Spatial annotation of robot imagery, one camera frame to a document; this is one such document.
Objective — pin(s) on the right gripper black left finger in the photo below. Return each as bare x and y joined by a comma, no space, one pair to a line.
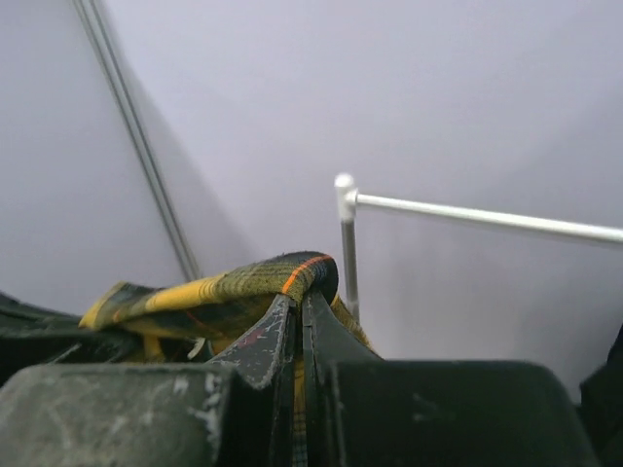
233,410

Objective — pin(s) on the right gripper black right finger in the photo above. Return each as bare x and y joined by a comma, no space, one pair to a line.
363,410

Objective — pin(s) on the yellow black plaid shirt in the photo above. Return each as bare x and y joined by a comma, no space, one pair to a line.
222,307

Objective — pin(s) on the metal clothes rack pole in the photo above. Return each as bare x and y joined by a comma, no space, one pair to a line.
350,266

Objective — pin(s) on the black hanging garments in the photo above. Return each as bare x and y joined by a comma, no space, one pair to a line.
601,406

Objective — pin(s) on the horizontal metal clothes rail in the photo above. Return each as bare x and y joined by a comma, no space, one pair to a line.
349,199

